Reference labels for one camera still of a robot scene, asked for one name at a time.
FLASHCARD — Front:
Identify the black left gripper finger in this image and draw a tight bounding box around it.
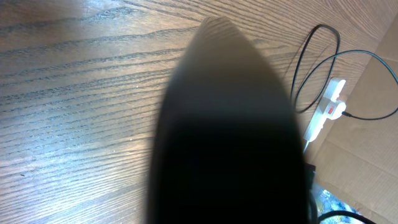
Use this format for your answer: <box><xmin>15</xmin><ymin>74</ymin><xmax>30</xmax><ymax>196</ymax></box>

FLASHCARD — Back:
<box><xmin>146</xmin><ymin>17</ymin><xmax>310</xmax><ymax>223</ymax></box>

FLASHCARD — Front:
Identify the white power strip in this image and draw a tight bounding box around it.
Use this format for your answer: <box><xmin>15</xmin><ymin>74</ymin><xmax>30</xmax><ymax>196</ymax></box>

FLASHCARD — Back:
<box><xmin>303</xmin><ymin>78</ymin><xmax>346</xmax><ymax>142</ymax></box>

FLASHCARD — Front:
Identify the black charging cable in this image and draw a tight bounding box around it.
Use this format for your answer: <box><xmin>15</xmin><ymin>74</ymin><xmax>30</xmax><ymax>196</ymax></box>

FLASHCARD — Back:
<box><xmin>289</xmin><ymin>24</ymin><xmax>398</xmax><ymax>121</ymax></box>

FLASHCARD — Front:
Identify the white charger plug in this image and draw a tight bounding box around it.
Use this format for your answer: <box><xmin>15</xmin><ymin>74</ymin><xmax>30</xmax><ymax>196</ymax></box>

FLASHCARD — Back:
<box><xmin>323</xmin><ymin>100</ymin><xmax>346</xmax><ymax>120</ymax></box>

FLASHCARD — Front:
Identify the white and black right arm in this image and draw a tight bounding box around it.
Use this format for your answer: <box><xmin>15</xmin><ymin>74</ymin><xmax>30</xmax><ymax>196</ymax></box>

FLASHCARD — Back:
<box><xmin>305</xmin><ymin>164</ymin><xmax>376</xmax><ymax>224</ymax></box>

